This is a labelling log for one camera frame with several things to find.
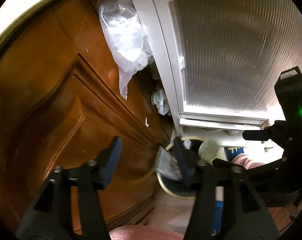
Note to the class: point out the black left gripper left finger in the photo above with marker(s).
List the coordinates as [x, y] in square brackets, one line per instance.
[49, 215]

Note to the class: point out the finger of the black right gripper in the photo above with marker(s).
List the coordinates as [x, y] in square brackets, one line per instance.
[259, 135]

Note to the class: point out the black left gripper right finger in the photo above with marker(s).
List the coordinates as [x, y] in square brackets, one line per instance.
[244, 214]

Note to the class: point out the round trash bin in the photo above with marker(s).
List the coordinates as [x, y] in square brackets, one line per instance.
[167, 169]

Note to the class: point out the blue plastic stool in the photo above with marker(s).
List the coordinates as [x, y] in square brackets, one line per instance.
[232, 152]

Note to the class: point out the pink fluffy slipper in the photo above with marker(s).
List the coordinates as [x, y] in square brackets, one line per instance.
[143, 232]

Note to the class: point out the white frosted glass door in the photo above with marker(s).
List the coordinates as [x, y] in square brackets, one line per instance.
[219, 59]

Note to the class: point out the brown wooden cabinet door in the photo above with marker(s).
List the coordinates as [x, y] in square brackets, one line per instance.
[60, 106]

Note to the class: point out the white blue crumpled item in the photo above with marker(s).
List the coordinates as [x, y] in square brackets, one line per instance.
[159, 100]

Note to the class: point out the clear plastic bag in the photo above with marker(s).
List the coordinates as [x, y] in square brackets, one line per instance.
[126, 39]

